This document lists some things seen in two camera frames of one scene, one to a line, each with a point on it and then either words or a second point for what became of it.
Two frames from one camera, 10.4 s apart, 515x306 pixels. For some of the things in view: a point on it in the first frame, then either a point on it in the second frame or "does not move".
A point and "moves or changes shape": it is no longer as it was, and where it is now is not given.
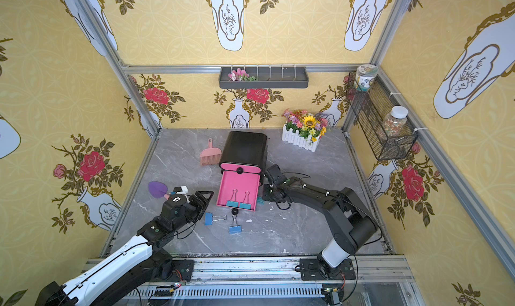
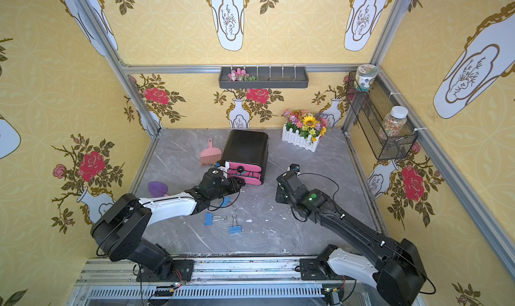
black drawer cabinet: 244,159 moves or changes shape
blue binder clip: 235,229 does not move
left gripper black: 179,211 → 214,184
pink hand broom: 210,156 does not move
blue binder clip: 209,218 does not move
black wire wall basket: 386,127 does not move
